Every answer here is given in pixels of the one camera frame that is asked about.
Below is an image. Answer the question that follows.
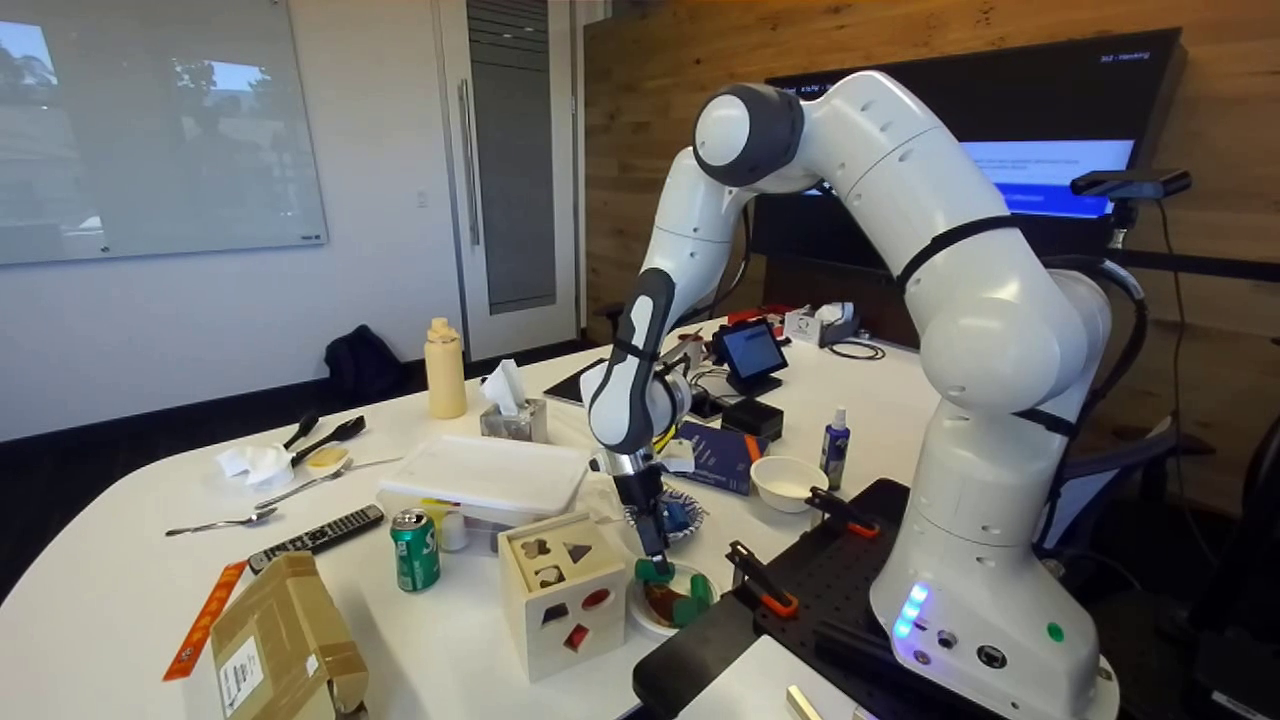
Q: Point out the white bowl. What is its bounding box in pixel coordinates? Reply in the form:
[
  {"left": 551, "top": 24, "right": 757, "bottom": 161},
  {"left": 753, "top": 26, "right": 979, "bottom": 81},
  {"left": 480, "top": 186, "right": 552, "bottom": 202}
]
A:
[{"left": 750, "top": 456, "right": 830, "bottom": 514}]

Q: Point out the blue patterned plate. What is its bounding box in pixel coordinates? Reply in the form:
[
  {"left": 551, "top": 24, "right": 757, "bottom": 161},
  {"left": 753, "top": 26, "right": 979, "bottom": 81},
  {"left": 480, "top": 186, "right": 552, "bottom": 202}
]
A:
[{"left": 624, "top": 487, "right": 710, "bottom": 547}]

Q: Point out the blue book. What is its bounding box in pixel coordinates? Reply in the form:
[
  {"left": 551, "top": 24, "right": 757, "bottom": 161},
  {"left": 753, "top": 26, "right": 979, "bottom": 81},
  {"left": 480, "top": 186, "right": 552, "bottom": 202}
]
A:
[{"left": 667, "top": 419, "right": 772, "bottom": 498}]

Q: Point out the brown block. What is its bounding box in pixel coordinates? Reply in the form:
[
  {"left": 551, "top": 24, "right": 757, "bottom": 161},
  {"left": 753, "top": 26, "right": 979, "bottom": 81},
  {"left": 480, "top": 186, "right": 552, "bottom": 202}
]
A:
[{"left": 644, "top": 582, "right": 692, "bottom": 627}]

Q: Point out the green block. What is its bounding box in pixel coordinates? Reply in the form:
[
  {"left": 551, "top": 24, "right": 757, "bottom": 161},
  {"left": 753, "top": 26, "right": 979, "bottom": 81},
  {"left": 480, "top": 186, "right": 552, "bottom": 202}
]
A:
[{"left": 671, "top": 571, "right": 717, "bottom": 630}]

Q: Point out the white plate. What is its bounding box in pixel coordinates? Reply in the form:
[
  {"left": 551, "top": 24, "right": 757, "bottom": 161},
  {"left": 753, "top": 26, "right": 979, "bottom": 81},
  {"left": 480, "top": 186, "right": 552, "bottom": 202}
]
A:
[{"left": 626, "top": 559, "right": 722, "bottom": 639}]

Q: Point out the flat black tablet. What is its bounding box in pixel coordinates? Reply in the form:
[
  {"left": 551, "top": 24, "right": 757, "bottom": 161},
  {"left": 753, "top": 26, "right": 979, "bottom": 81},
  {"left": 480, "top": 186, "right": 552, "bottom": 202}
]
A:
[{"left": 542, "top": 357, "right": 608, "bottom": 409}]

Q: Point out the small black box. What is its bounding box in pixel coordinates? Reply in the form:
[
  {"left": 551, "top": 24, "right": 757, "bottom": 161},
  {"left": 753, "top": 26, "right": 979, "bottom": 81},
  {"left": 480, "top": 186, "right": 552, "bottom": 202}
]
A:
[{"left": 719, "top": 396, "right": 786, "bottom": 443}]

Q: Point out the wooden shape sorter box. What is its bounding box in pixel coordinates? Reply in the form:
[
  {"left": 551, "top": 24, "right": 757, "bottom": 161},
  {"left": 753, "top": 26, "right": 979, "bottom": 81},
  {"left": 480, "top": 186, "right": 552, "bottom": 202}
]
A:
[{"left": 497, "top": 512, "right": 630, "bottom": 684}]

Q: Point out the orange and black clamp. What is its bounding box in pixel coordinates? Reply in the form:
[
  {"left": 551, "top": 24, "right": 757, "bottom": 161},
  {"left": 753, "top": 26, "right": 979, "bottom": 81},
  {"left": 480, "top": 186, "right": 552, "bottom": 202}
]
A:
[
  {"left": 726, "top": 540, "right": 800, "bottom": 619},
  {"left": 805, "top": 486, "right": 882, "bottom": 540}
]

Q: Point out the tissue box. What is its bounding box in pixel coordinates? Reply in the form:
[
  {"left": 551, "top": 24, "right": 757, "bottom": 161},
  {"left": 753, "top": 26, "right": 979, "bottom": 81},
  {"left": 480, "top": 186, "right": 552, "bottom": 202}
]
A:
[{"left": 478, "top": 358, "right": 550, "bottom": 445}]

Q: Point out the white lidded plastic container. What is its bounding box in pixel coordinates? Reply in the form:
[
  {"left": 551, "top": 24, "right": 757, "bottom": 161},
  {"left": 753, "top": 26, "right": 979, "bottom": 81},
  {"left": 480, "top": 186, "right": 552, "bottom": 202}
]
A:
[{"left": 376, "top": 433, "right": 592, "bottom": 555}]

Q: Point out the tablet on stand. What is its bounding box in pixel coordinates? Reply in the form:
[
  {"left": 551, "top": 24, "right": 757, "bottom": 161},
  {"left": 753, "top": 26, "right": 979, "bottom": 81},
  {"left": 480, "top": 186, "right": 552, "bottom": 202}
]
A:
[{"left": 711, "top": 317, "right": 791, "bottom": 399}]

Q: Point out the blue spray bottle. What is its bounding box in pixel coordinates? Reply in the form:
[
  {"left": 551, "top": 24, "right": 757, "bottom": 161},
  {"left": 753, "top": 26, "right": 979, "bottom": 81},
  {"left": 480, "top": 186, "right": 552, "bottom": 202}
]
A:
[{"left": 820, "top": 406, "right": 852, "bottom": 492}]

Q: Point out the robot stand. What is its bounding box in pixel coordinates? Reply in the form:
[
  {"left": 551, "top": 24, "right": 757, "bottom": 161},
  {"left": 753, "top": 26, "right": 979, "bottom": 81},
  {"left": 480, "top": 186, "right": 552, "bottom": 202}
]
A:
[{"left": 632, "top": 477, "right": 1121, "bottom": 720}]

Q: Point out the yellow insulated bottle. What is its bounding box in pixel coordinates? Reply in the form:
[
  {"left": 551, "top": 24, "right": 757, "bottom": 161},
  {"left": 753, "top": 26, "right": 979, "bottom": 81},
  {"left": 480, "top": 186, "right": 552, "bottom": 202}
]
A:
[{"left": 423, "top": 316, "right": 469, "bottom": 421}]

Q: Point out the green soda can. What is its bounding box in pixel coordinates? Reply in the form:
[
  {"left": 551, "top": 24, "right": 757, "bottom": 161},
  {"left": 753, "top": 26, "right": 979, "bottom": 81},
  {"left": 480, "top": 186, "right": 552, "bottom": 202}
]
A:
[{"left": 389, "top": 507, "right": 443, "bottom": 594}]

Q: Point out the white tape dispenser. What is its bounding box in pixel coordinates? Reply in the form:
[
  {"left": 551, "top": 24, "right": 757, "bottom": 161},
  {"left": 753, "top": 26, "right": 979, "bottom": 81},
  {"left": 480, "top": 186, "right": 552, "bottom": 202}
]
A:
[{"left": 782, "top": 301, "right": 862, "bottom": 349}]

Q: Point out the black backpack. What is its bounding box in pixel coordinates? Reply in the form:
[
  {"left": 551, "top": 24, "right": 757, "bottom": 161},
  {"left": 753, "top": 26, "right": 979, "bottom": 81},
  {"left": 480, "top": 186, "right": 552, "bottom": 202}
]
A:
[{"left": 322, "top": 322, "right": 407, "bottom": 404}]

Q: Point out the black spatula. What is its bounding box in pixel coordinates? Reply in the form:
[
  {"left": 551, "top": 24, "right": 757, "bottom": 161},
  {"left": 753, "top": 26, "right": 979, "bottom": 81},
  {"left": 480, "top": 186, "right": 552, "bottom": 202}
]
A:
[{"left": 290, "top": 414, "right": 368, "bottom": 468}]

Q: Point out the black remote control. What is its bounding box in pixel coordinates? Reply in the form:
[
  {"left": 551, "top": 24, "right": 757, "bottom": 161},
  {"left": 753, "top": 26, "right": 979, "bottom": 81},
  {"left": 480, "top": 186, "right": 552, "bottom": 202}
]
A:
[{"left": 246, "top": 503, "right": 386, "bottom": 576}]

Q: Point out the metal knife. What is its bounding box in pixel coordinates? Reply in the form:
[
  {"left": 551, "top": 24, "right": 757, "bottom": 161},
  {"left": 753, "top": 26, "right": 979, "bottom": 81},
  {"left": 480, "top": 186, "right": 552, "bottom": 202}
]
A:
[{"left": 254, "top": 456, "right": 405, "bottom": 512}]

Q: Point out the white door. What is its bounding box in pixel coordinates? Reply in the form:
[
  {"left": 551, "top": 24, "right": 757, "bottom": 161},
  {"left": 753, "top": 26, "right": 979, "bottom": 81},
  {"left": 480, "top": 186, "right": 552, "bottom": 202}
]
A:
[{"left": 431, "top": 0, "right": 582, "bottom": 364}]

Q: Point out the cardboard box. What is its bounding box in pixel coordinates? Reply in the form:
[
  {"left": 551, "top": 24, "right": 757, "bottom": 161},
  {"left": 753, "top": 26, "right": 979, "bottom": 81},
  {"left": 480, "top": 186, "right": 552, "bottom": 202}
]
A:
[{"left": 209, "top": 551, "right": 372, "bottom": 720}]

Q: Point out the crumpled white tissue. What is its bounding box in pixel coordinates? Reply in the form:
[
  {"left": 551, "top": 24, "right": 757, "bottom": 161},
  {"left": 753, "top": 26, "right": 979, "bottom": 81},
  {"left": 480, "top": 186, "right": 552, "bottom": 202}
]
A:
[{"left": 215, "top": 442, "right": 297, "bottom": 492}]

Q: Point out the metal spoon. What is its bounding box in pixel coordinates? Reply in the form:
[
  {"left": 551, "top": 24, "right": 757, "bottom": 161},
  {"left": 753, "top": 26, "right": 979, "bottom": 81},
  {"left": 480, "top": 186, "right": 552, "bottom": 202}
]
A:
[{"left": 164, "top": 505, "right": 279, "bottom": 539}]

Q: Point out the orange ruler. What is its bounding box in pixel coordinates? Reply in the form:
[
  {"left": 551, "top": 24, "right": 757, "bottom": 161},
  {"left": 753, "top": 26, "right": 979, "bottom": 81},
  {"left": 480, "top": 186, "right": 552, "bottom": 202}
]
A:
[{"left": 162, "top": 560, "right": 249, "bottom": 683}]

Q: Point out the black office chair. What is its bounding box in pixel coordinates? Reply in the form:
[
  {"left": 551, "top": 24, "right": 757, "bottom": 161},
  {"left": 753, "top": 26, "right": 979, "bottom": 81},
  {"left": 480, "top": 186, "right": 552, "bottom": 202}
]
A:
[{"left": 1188, "top": 418, "right": 1280, "bottom": 720}]

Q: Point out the glass whiteboard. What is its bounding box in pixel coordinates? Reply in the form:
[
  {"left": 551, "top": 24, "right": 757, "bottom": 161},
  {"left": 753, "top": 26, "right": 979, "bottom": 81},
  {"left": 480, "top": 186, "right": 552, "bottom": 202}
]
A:
[{"left": 0, "top": 0, "right": 330, "bottom": 268}]

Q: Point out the door handle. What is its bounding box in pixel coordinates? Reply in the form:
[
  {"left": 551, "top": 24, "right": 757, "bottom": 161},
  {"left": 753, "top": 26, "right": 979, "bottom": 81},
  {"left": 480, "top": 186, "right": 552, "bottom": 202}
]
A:
[{"left": 457, "top": 77, "right": 482, "bottom": 248}]

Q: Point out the large wall monitor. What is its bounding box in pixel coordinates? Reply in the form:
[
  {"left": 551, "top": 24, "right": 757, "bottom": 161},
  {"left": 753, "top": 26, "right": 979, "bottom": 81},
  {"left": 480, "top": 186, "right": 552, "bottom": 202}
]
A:
[{"left": 749, "top": 26, "right": 1187, "bottom": 273}]

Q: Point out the camera on mount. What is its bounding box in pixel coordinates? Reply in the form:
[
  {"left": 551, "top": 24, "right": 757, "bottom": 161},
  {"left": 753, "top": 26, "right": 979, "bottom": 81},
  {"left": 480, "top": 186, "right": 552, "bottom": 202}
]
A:
[{"left": 1069, "top": 168, "right": 1194, "bottom": 252}]

